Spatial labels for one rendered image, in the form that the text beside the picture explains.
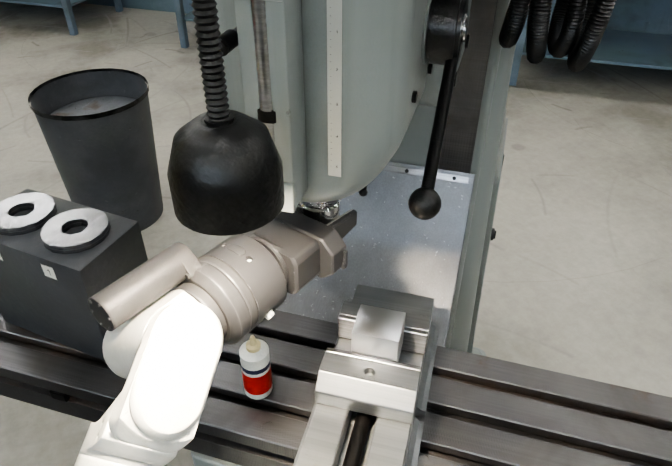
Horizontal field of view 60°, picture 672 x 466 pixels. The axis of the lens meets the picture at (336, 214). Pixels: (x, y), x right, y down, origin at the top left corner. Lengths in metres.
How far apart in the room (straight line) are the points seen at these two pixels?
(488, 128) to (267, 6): 0.63
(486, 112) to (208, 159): 0.69
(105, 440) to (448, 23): 0.45
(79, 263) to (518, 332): 1.77
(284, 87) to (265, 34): 0.04
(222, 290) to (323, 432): 0.27
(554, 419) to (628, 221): 2.23
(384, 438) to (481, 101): 0.53
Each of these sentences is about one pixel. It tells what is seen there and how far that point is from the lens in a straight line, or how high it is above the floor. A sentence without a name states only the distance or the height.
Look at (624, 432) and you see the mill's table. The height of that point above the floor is 0.95.
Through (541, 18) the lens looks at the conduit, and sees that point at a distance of 0.72.
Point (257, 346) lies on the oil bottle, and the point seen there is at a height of 1.04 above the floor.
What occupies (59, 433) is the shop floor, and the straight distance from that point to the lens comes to 2.14.
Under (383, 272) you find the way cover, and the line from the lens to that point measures 1.05.
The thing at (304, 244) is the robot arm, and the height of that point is 1.26.
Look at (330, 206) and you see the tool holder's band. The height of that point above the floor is 1.27.
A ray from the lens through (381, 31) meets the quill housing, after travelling 0.47.
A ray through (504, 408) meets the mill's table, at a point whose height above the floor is 0.95.
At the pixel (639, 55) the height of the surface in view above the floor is 0.23.
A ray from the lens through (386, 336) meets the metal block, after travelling 0.74.
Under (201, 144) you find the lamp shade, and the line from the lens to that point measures 0.35.
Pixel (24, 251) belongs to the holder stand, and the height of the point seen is 1.13.
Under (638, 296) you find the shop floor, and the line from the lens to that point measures 2.64.
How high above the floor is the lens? 1.64
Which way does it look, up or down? 36 degrees down
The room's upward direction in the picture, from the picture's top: straight up
